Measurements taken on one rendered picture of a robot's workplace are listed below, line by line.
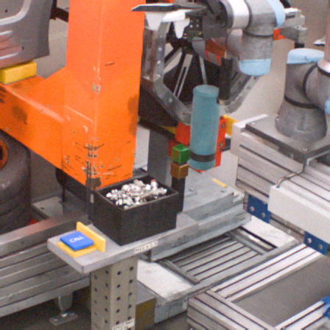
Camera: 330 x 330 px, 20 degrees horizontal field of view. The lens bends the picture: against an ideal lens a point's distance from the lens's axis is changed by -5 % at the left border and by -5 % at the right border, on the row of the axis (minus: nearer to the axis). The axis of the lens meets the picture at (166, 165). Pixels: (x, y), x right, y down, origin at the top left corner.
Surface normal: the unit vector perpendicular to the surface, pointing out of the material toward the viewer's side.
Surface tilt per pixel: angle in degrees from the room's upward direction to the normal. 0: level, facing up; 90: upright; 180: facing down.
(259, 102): 0
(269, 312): 0
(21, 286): 90
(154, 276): 0
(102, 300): 90
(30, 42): 90
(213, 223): 90
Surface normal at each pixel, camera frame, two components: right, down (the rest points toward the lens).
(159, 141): -0.75, 0.25
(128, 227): 0.62, 0.39
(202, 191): 0.07, -0.89
